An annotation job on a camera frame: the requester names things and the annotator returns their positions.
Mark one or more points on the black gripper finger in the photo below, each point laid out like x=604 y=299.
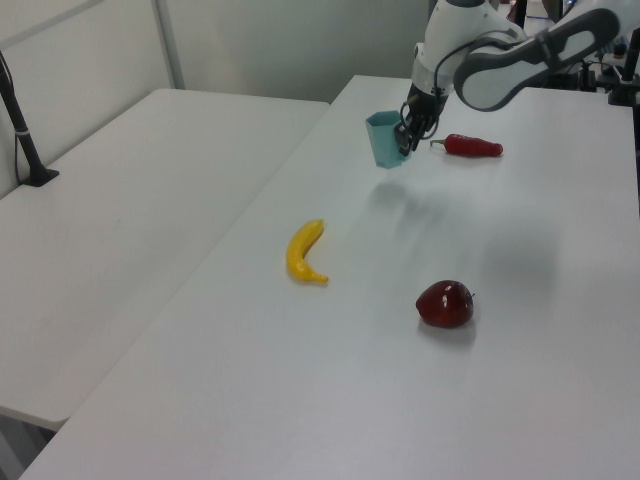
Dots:
x=418 y=135
x=402 y=139

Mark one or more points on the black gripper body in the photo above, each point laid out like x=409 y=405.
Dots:
x=426 y=107

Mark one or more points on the teal hexagonal mug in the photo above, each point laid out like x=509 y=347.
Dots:
x=384 y=142

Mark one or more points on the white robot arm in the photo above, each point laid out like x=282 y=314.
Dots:
x=500 y=70

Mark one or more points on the red chili pepper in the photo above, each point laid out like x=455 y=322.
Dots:
x=467 y=145

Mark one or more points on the yellow banana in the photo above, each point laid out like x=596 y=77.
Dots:
x=299 y=250

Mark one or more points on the dark red apple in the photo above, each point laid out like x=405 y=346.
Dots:
x=445 y=310

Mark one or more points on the black clamp stand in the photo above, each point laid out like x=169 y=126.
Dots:
x=625 y=85

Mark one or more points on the white partition frame post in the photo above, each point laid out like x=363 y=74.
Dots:
x=170 y=45

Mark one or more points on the black camera stand pole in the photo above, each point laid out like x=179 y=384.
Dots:
x=22 y=135

